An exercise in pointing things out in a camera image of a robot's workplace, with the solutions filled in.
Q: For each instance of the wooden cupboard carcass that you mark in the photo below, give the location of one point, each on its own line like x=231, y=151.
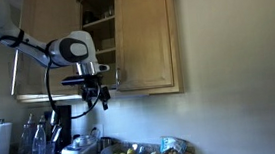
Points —
x=173, y=33

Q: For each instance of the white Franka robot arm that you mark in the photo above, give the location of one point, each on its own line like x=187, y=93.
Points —
x=71, y=49

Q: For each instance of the dark mug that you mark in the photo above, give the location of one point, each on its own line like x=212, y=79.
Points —
x=88, y=17

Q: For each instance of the metal paper towel holder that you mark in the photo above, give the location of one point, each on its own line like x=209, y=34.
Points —
x=0, y=121

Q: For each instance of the white blue food bag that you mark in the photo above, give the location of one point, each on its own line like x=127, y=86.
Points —
x=173, y=144

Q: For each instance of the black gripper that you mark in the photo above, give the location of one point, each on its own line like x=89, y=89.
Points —
x=91, y=86

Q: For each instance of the clear plastic bottle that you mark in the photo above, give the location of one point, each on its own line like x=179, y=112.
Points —
x=39, y=142

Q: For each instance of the wooden cupboard door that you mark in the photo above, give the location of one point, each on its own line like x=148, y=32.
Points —
x=48, y=18
x=140, y=36

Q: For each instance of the white wall outlet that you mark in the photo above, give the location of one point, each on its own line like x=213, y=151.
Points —
x=100, y=129

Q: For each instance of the metal cup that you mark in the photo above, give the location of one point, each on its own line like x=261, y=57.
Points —
x=106, y=144

